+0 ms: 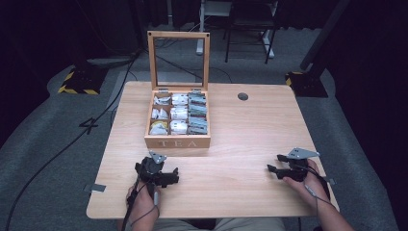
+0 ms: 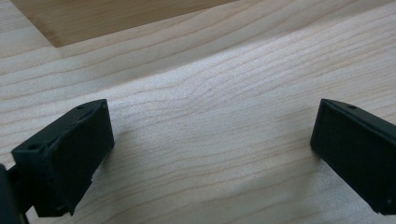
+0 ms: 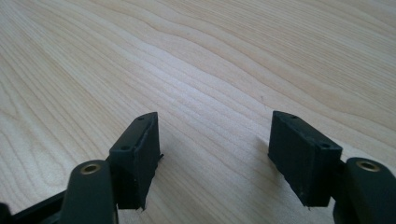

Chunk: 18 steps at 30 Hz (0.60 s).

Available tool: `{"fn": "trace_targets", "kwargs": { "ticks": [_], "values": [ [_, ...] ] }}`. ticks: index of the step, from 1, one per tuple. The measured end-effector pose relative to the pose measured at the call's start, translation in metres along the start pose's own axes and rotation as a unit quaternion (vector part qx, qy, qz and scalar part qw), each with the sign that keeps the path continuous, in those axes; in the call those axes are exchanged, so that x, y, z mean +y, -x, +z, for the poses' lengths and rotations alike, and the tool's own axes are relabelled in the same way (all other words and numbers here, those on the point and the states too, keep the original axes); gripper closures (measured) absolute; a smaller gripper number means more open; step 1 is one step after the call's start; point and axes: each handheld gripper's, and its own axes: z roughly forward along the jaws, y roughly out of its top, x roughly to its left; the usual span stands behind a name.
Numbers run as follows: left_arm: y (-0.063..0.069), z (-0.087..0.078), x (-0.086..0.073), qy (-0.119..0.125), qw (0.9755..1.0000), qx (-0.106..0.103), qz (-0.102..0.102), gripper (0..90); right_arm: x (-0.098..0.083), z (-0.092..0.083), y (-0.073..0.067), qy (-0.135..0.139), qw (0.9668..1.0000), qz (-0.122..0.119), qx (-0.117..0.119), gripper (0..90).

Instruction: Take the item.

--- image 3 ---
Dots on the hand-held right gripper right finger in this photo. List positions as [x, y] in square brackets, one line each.
[303, 158]

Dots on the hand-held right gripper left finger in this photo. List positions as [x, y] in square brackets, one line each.
[137, 161]

